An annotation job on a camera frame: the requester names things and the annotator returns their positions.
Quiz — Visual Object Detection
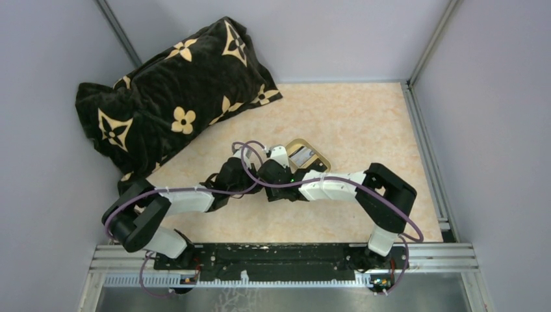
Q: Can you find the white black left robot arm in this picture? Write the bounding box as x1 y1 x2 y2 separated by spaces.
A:
101 156 261 259

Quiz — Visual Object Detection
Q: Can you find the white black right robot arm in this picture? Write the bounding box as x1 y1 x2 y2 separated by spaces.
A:
257 159 417 257

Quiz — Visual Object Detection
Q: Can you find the beige oval card holder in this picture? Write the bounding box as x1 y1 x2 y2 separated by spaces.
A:
285 138 331 172

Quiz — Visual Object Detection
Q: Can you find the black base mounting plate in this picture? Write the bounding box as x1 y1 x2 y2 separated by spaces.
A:
153 243 409 287

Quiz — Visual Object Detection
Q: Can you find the black floral pillow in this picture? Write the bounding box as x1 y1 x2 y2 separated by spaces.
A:
75 16 282 193

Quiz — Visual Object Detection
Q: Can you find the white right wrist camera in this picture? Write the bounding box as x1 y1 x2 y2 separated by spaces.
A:
267 145 290 168

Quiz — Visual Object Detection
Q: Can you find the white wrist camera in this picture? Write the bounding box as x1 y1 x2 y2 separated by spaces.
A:
232 146 253 161
267 145 290 168

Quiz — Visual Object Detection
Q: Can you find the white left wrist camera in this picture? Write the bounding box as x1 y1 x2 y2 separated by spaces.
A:
232 146 253 161

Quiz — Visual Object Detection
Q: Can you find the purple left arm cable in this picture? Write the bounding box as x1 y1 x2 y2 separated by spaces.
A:
104 140 270 299

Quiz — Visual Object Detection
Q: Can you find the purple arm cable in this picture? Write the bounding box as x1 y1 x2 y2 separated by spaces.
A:
240 143 425 296
104 140 270 299

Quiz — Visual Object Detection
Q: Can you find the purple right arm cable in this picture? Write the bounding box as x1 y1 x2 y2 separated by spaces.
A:
240 143 425 296

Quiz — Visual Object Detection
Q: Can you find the aluminium frame rail front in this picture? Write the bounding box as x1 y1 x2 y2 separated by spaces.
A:
90 243 479 289

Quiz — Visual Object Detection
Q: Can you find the aluminium right side rail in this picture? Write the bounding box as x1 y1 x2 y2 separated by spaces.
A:
400 81 458 243

